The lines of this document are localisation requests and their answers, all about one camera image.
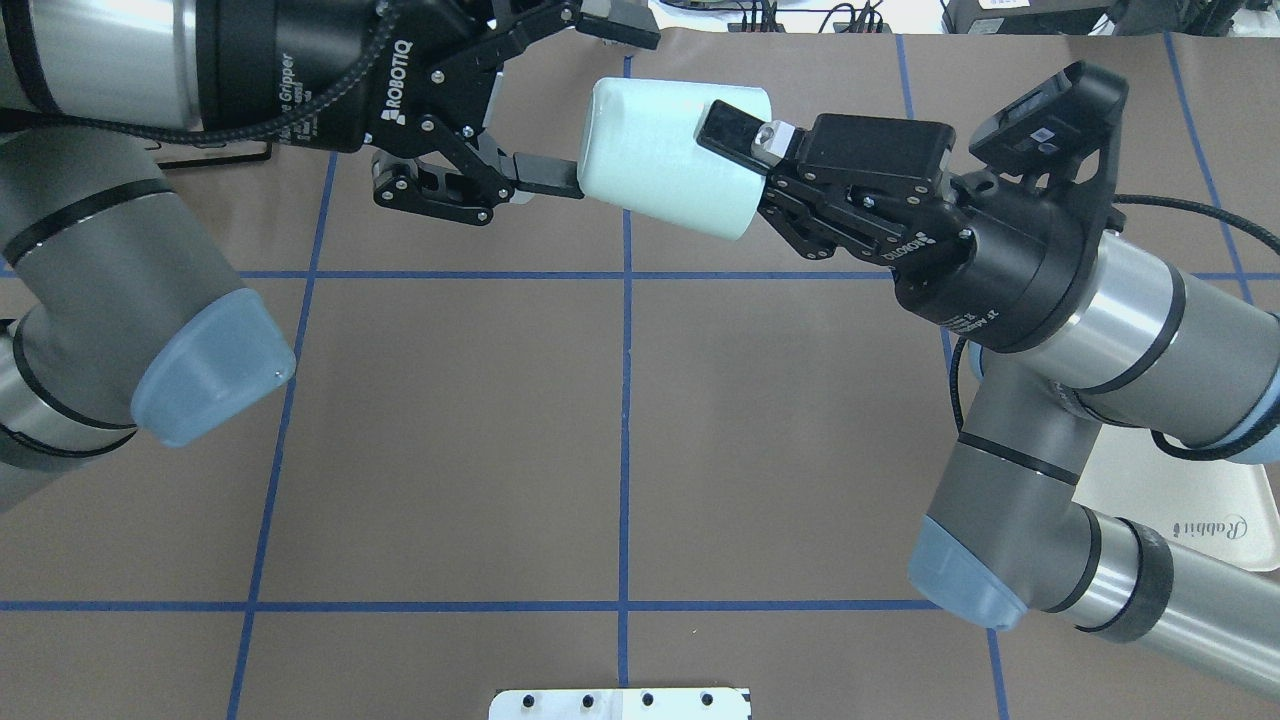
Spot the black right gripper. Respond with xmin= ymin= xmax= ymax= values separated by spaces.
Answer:
xmin=696 ymin=100 xmax=1115 ymax=354

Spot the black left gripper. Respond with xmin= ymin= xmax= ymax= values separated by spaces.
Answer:
xmin=195 ymin=1 xmax=660 ymax=225

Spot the green cup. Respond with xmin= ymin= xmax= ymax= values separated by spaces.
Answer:
xmin=576 ymin=77 xmax=772 ymax=241

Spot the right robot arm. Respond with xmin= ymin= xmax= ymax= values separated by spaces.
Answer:
xmin=695 ymin=90 xmax=1277 ymax=698

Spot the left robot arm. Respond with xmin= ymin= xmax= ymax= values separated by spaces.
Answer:
xmin=3 ymin=1 xmax=660 ymax=510

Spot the cream rabbit tray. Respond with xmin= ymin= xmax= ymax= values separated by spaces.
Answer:
xmin=1074 ymin=427 xmax=1279 ymax=573

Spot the orange usb hub far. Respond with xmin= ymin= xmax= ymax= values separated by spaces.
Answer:
xmin=726 ymin=1 xmax=785 ymax=35

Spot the black mini computer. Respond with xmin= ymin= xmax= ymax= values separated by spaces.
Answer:
xmin=942 ymin=1 xmax=1114 ymax=36

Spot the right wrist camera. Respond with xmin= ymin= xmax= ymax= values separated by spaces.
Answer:
xmin=968 ymin=61 xmax=1129 ymax=190

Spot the black wire cup rack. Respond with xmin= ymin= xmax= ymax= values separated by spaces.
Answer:
xmin=140 ymin=140 xmax=274 ymax=170

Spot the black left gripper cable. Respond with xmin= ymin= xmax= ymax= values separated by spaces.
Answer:
xmin=0 ymin=0 xmax=421 ymax=146

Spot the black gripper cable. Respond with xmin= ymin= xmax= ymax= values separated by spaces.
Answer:
xmin=950 ymin=193 xmax=1280 ymax=462
xmin=0 ymin=0 xmax=421 ymax=146

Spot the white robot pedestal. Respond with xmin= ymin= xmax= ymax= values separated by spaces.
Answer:
xmin=486 ymin=687 xmax=753 ymax=719

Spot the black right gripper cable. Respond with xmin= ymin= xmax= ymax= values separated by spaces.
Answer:
xmin=950 ymin=193 xmax=1280 ymax=462

